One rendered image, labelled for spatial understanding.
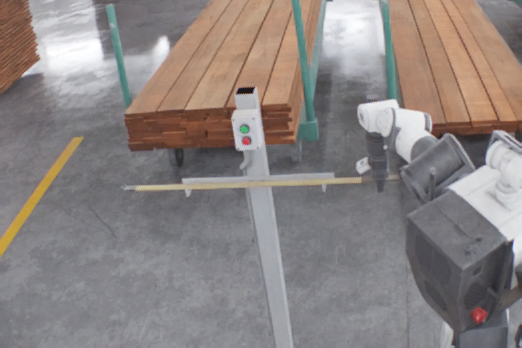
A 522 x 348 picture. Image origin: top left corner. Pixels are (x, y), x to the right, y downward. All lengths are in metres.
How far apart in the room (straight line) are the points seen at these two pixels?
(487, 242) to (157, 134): 2.74
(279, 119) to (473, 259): 2.43
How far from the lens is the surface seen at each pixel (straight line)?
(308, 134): 3.76
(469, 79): 4.05
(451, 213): 1.24
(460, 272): 1.14
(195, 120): 3.55
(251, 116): 1.91
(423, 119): 1.65
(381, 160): 1.94
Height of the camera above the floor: 2.06
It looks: 27 degrees down
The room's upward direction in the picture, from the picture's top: 9 degrees counter-clockwise
